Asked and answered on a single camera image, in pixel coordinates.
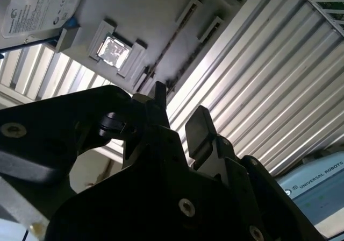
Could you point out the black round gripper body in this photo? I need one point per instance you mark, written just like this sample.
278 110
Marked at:
113 214

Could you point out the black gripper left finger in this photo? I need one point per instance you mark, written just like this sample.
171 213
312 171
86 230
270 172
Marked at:
40 133

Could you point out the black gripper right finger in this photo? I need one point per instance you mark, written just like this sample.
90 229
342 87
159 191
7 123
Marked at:
200 133

